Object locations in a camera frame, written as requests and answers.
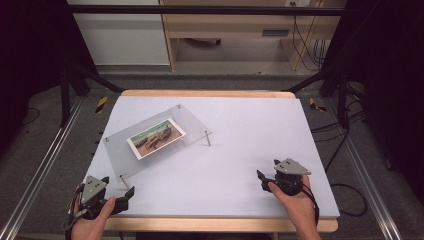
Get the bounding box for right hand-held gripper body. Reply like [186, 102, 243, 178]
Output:
[271, 157, 312, 197]

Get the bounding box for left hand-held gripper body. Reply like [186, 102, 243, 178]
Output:
[77, 175, 130, 220]

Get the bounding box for clear acrylic photo frame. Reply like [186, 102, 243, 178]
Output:
[102, 104, 213, 191]

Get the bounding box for person's left hand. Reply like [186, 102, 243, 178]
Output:
[70, 195, 117, 240]

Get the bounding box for person's right hand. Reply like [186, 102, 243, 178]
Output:
[267, 175, 318, 233]

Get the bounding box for landscape photo card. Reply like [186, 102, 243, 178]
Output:
[126, 117, 187, 161]

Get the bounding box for yellow black tape strip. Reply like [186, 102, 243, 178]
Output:
[308, 97, 328, 114]
[95, 96, 110, 115]

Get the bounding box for wooden table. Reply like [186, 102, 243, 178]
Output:
[102, 89, 339, 234]

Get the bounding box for black metal stand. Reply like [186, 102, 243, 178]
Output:
[282, 62, 352, 130]
[59, 62, 125, 128]

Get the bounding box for black curtain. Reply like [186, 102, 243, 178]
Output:
[0, 0, 98, 159]
[319, 0, 424, 204]

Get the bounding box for white cabinet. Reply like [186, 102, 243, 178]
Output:
[67, 0, 171, 66]

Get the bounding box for light wooden desk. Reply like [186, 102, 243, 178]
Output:
[159, 0, 348, 72]

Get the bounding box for black horizontal metal bar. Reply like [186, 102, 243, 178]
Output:
[65, 4, 346, 17]

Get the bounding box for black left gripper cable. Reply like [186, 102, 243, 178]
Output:
[62, 184, 86, 236]

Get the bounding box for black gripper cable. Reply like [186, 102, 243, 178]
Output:
[62, 184, 86, 236]
[300, 182, 320, 225]

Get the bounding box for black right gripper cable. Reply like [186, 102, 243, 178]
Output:
[300, 182, 320, 225]

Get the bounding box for aluminium floor rail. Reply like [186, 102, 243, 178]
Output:
[323, 96, 404, 240]
[0, 95, 85, 240]

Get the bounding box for thin black floor cable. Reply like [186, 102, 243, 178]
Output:
[20, 106, 41, 128]

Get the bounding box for black hanging cables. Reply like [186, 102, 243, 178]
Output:
[291, 2, 332, 72]

